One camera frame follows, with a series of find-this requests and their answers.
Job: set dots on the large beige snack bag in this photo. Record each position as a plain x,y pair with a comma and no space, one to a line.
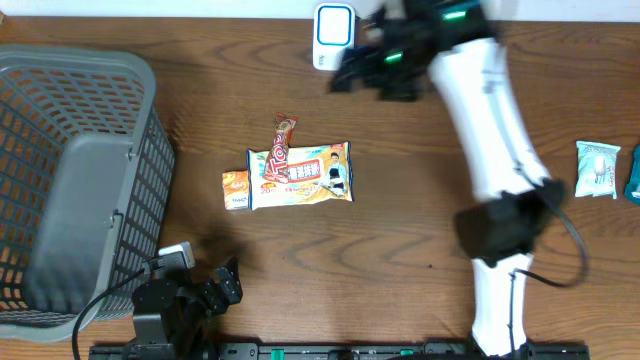
316,174

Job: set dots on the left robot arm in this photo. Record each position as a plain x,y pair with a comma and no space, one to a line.
170,309

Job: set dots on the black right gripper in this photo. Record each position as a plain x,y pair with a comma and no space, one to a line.
374,51

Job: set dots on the red brown candy bar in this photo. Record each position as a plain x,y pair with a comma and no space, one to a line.
276,163

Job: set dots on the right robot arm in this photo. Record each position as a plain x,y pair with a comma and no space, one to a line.
458,49

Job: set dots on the grey plastic shopping basket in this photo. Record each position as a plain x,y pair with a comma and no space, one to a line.
86,170

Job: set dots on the small orange snack box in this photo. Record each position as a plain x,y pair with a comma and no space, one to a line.
236,189

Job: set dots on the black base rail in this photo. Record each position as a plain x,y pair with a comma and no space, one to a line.
431,350

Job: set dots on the teal blue snack packet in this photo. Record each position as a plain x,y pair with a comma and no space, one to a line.
631,191

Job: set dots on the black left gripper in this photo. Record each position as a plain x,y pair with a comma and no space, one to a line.
231,283

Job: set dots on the white barcode scanner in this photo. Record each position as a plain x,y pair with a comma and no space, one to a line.
333,33

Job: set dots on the teal wet wipes pack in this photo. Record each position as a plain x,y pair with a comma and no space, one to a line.
596,169

